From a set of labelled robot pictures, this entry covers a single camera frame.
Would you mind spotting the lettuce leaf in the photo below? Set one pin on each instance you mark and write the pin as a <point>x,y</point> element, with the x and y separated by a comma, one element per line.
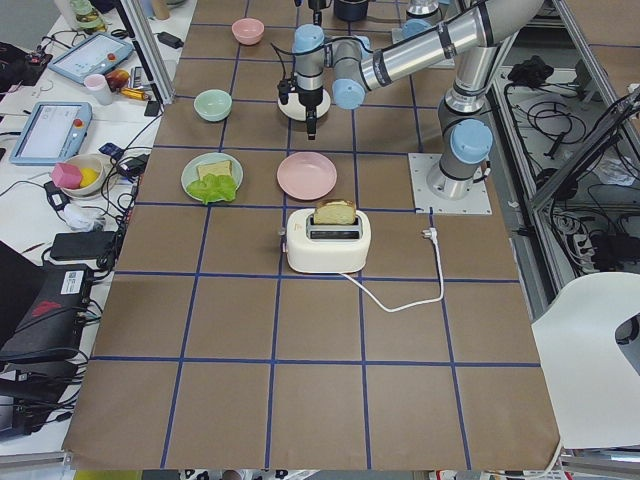
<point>213,188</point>

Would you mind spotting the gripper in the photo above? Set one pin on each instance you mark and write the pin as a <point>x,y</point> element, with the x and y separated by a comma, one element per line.
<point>310,99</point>

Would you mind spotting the blue teach pendant far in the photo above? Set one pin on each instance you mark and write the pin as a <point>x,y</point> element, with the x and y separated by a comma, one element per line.
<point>98,54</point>

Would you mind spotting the pink cup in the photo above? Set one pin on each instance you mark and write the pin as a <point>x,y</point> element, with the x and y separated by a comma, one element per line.
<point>98,87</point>

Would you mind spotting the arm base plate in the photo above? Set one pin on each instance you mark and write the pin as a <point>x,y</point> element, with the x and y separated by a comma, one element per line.
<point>435,193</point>

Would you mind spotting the blue teach pendant near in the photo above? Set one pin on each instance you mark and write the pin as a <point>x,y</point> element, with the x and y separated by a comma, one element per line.
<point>54,132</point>

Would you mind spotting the green plate with food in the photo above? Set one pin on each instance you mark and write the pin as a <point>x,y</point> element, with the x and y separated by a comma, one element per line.
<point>190,174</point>

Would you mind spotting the bread slice on plate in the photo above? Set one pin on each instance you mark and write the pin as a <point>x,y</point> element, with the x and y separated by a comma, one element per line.
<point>221,168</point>

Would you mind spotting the blue teach pendant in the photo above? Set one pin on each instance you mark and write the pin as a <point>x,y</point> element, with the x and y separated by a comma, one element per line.
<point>54,132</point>
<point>98,54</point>

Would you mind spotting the pink plate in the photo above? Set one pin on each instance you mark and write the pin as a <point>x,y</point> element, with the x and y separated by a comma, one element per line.
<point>306,175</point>

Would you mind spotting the green bowl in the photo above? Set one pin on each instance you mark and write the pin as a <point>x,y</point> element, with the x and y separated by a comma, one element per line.
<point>213,105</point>

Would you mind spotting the bread slice in toaster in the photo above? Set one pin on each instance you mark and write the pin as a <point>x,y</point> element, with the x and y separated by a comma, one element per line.
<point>335,212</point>

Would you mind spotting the dark blue pot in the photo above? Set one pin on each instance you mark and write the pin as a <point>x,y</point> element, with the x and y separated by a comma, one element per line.
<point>351,10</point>

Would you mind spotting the bowl with toy fruit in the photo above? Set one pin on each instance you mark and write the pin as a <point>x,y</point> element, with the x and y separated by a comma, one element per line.
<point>81,176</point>

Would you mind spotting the aluminium frame post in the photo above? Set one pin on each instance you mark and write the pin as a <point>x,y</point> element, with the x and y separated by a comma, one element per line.
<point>146,47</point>

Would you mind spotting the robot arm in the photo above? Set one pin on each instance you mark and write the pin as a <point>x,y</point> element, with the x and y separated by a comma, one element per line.
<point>393,121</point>
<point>422,15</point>

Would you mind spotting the pink bowl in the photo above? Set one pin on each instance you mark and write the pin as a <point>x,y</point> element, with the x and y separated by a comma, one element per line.
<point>248,31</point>

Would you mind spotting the cream toaster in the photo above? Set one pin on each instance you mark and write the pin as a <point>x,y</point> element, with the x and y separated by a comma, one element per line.
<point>326,249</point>

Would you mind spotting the cream plate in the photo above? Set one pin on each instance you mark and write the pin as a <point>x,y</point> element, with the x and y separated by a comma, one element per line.
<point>296,111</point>

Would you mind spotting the black power adapter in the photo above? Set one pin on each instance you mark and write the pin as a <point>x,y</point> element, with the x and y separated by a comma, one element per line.
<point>170,40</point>

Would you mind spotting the white chair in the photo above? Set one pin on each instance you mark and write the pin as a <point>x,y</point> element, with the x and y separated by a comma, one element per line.
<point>594,389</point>

